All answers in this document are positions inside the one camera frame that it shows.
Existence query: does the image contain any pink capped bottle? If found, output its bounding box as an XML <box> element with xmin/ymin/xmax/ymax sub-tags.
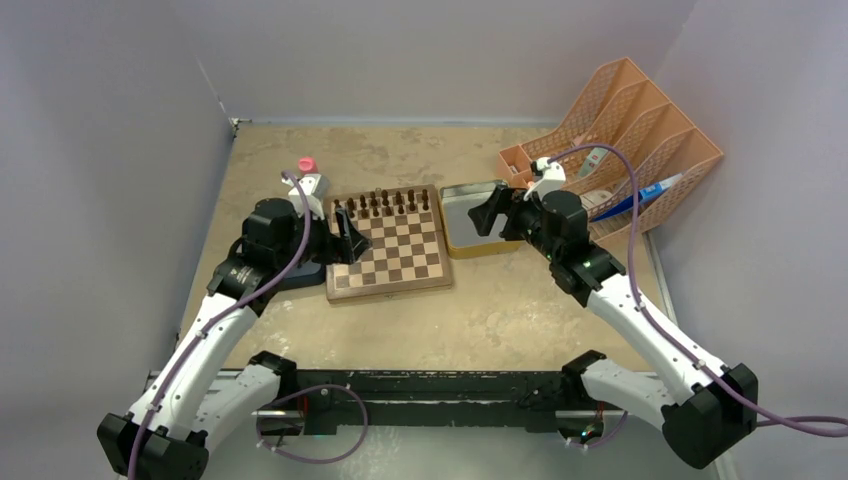
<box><xmin>297</xmin><ymin>157</ymin><xmax>319</xmax><ymax>177</ymax></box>

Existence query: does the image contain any orange plastic file organizer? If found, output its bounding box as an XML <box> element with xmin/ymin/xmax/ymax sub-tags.
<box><xmin>495</xmin><ymin>58</ymin><xmax>724</xmax><ymax>247</ymax></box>

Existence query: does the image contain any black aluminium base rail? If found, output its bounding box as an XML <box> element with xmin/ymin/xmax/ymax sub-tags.
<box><xmin>136</xmin><ymin>368</ymin><xmax>670</xmax><ymax>439</ymax></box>

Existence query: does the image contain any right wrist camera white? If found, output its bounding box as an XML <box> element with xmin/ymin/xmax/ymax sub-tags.
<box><xmin>523</xmin><ymin>157</ymin><xmax>566</xmax><ymax>201</ymax></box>

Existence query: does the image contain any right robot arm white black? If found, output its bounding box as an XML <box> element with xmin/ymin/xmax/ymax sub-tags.
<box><xmin>468</xmin><ymin>186</ymin><xmax>759</xmax><ymax>469</ymax></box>

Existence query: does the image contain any white card pack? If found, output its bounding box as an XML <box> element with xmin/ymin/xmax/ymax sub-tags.
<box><xmin>577</xmin><ymin>147</ymin><xmax>608</xmax><ymax>178</ymax></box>

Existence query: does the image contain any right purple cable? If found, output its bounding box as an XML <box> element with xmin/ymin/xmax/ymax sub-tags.
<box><xmin>547</xmin><ymin>142</ymin><xmax>848</xmax><ymax>440</ymax></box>

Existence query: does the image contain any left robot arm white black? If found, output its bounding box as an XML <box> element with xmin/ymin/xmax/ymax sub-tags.
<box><xmin>97</xmin><ymin>198</ymin><xmax>371</xmax><ymax>479</ymax></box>

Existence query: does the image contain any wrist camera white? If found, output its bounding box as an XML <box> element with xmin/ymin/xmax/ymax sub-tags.
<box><xmin>523</xmin><ymin>157</ymin><xmax>566</xmax><ymax>201</ymax></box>
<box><xmin>284</xmin><ymin>173</ymin><xmax>330</xmax><ymax>220</ymax></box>

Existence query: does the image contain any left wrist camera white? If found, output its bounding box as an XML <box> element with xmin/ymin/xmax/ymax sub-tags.
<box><xmin>284</xmin><ymin>173</ymin><xmax>330</xmax><ymax>220</ymax></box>

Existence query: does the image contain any gold metal tin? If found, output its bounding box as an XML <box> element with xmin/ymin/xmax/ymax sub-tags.
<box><xmin>438</xmin><ymin>180</ymin><xmax>526</xmax><ymax>261</ymax></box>

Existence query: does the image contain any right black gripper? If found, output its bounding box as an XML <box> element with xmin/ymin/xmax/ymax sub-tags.
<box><xmin>468</xmin><ymin>185</ymin><xmax>561</xmax><ymax>262</ymax></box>

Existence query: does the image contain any dark blue tin lid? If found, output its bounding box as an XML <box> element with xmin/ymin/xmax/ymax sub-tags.
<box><xmin>278</xmin><ymin>261</ymin><xmax>326</xmax><ymax>290</ymax></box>

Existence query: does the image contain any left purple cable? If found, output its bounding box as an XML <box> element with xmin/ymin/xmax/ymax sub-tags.
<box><xmin>125</xmin><ymin>170</ymin><xmax>313</xmax><ymax>480</ymax></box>

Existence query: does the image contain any wooden chess board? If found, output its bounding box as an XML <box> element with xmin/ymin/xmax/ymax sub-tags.
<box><xmin>325</xmin><ymin>184</ymin><xmax>454</xmax><ymax>303</ymax></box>

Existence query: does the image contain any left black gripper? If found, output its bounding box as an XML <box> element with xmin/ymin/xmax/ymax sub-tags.
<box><xmin>276</xmin><ymin>205</ymin><xmax>369</xmax><ymax>271</ymax></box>

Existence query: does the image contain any purple cable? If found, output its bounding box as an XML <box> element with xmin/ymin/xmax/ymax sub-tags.
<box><xmin>125</xmin><ymin>170</ymin><xmax>313</xmax><ymax>480</ymax></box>
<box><xmin>547</xmin><ymin>142</ymin><xmax>848</xmax><ymax>440</ymax></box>

